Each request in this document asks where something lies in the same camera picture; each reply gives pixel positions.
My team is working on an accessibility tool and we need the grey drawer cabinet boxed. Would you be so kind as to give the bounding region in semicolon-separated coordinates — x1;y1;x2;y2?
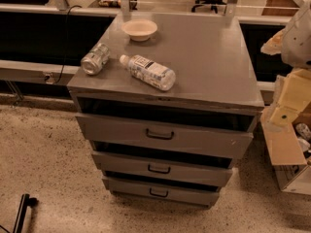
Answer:
68;12;263;194

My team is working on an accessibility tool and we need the cardboard box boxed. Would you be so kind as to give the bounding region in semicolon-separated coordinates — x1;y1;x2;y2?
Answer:
260;109;311;195

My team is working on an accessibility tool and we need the beige bowl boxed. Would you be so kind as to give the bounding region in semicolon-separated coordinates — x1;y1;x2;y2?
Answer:
121;19;157;42

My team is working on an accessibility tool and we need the black cable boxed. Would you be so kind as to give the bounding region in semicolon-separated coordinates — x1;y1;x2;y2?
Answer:
45;5;83;85

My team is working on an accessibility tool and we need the clear plastic water bottle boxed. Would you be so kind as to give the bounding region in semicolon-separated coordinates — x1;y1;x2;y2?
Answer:
120;54;176;91

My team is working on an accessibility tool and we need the grey top drawer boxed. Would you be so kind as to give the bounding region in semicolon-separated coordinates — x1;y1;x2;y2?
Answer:
76;113;253;158

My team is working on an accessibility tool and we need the silver can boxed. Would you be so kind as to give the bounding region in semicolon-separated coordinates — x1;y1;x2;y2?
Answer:
81;43;110;76

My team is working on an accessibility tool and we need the black office chair base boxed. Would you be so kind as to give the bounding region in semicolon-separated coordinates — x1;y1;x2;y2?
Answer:
191;0;226;13

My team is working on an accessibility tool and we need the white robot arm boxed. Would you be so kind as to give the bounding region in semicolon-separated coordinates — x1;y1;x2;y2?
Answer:
260;1;311;69

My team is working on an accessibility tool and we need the black stand bottom left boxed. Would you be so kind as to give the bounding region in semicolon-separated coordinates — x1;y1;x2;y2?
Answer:
13;193;38;233

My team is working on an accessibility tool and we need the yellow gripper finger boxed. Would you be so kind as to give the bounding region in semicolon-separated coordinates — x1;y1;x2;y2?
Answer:
260;30;284;55

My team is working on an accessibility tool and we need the grey middle drawer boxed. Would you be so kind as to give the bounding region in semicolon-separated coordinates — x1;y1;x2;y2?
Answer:
91;151;232;187

